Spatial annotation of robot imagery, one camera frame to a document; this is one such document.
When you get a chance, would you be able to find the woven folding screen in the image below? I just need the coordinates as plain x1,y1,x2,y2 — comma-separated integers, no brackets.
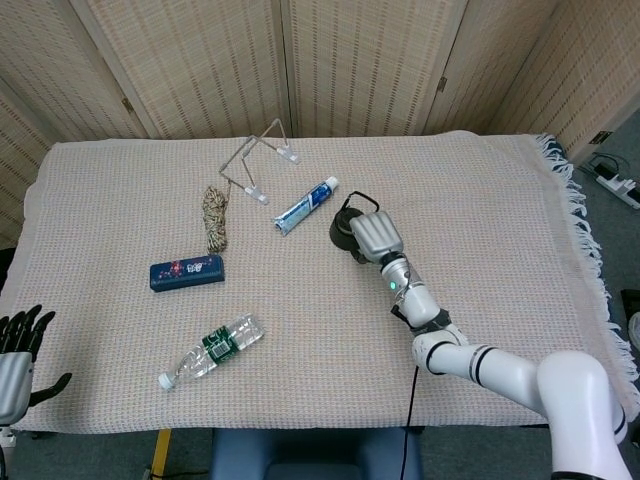
0,0,640,249

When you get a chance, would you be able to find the black round object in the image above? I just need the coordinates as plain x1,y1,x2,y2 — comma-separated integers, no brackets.
328,190,381,254

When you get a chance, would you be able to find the beige waffle-weave tablecloth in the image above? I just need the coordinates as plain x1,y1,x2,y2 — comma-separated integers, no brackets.
0,130,631,434

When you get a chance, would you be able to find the coiled braided rope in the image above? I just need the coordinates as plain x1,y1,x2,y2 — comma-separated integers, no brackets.
201,184,230,253

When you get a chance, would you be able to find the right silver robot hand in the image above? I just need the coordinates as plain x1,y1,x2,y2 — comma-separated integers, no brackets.
348,210,405,265

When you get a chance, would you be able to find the wire stand with white feet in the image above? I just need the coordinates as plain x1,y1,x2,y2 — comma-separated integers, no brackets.
218,118,302,205

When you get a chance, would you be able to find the white power strip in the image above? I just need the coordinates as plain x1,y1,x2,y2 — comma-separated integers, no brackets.
595,167,640,210

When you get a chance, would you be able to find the black cable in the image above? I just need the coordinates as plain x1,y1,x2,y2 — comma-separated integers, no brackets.
399,367,420,480

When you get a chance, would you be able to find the yellow floor tape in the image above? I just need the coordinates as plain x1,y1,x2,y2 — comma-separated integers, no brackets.
149,428,173,477

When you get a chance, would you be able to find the blue chair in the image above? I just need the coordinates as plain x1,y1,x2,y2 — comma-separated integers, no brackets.
209,427,424,480

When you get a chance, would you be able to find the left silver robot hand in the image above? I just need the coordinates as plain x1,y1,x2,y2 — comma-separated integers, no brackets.
0,304,74,428

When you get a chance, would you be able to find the clear bottle with green label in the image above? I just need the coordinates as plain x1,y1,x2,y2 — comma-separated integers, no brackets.
157,313,265,390

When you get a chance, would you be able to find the blue and white toothpaste tube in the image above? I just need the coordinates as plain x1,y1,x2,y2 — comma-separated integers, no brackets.
273,175,340,236

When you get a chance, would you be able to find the dark blue floral box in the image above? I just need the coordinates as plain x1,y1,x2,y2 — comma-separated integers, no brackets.
149,253,226,294

